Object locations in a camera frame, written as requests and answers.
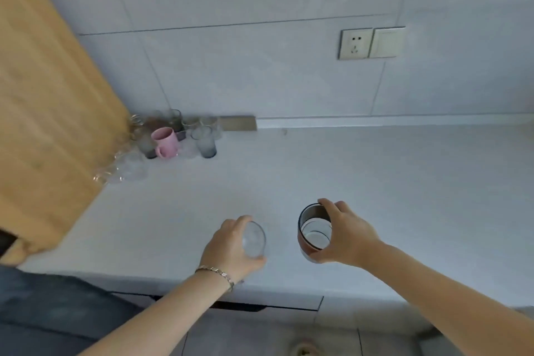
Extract clear drinking glass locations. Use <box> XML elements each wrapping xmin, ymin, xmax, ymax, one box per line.
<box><xmin>242</xmin><ymin>221</ymin><xmax>267</xmax><ymax>259</ymax></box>

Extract white light switch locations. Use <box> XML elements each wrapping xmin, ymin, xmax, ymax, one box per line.
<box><xmin>369</xmin><ymin>26</ymin><xmax>406</xmax><ymax>59</ymax></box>

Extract silver chain bracelet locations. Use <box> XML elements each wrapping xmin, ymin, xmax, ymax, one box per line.
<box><xmin>195</xmin><ymin>265</ymin><xmax>235</xmax><ymax>293</ymax></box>

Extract person's left forearm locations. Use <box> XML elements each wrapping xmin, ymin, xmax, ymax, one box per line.
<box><xmin>77</xmin><ymin>269</ymin><xmax>233</xmax><ymax>356</ymax></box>

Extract pink mug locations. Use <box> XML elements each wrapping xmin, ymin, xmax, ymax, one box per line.
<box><xmin>150</xmin><ymin>127</ymin><xmax>180</xmax><ymax>160</ymax></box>

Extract cluster of clear glasses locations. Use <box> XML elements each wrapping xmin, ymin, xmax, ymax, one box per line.
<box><xmin>93</xmin><ymin>108</ymin><xmax>224</xmax><ymax>186</ymax></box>

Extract person's blue jeans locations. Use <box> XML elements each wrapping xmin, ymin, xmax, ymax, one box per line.
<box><xmin>0</xmin><ymin>265</ymin><xmax>146</xmax><ymax>356</ymax></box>

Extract wooden cabinet door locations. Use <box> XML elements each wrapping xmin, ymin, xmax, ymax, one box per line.
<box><xmin>0</xmin><ymin>0</ymin><xmax>131</xmax><ymax>267</ymax></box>

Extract person's right forearm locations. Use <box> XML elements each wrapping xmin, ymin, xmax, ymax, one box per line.
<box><xmin>367</xmin><ymin>242</ymin><xmax>534</xmax><ymax>354</ymax></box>

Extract brown tinted drinking glass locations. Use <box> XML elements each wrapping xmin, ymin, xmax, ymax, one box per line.
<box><xmin>297</xmin><ymin>203</ymin><xmax>333</xmax><ymax>264</ymax></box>

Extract person's left hand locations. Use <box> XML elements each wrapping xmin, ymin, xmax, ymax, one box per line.
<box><xmin>199</xmin><ymin>215</ymin><xmax>267</xmax><ymax>285</ymax></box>

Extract person's right hand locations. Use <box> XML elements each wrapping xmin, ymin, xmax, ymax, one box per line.
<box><xmin>307</xmin><ymin>198</ymin><xmax>387</xmax><ymax>269</ymax></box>

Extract white wall socket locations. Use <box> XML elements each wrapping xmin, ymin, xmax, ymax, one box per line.
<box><xmin>338</xmin><ymin>28</ymin><xmax>374</xmax><ymax>61</ymax></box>

